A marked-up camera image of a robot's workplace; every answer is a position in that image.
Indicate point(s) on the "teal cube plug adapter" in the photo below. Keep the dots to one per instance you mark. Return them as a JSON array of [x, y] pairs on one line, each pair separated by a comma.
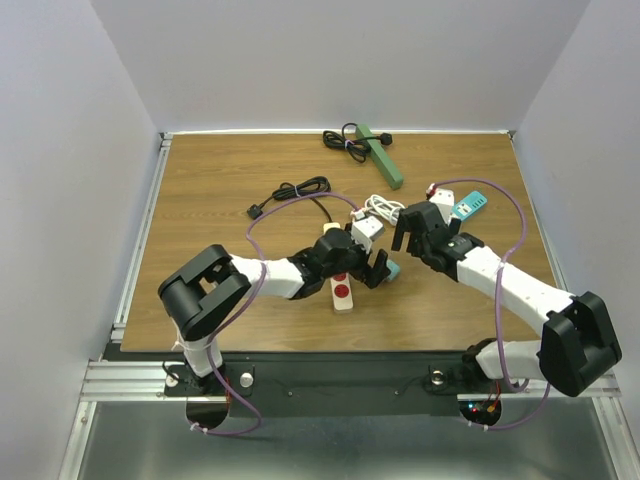
[[394, 270]]

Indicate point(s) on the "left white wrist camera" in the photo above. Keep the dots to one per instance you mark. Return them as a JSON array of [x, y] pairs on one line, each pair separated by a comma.
[[366, 231]]

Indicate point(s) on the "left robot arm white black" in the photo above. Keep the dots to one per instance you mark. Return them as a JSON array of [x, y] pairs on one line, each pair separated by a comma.
[[216, 286]]

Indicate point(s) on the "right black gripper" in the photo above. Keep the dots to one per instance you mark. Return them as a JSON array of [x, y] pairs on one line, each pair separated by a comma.
[[401, 231]]

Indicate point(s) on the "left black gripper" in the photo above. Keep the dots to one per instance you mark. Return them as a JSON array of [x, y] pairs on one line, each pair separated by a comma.
[[365, 274]]

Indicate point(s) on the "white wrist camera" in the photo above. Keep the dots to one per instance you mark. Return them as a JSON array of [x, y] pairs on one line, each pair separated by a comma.
[[366, 231], [443, 199]]

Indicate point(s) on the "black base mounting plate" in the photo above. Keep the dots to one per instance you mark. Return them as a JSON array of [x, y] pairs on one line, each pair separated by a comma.
[[376, 383]]

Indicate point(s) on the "teal power strip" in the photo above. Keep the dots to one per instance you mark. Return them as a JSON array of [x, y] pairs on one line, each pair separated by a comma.
[[470, 205]]

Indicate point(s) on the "aluminium frame rail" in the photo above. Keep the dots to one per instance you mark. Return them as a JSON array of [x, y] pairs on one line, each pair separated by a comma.
[[119, 381]]

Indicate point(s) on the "beige power strip red sockets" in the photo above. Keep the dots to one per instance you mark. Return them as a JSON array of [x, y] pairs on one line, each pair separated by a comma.
[[341, 292]]

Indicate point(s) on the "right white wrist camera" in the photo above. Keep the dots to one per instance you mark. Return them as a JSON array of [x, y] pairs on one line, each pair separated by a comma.
[[443, 199]]

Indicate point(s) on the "green power strip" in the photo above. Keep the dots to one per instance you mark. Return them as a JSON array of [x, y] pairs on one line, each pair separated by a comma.
[[376, 144]]

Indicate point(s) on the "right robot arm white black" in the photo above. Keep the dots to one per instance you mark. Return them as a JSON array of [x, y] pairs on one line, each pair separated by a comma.
[[577, 342]]

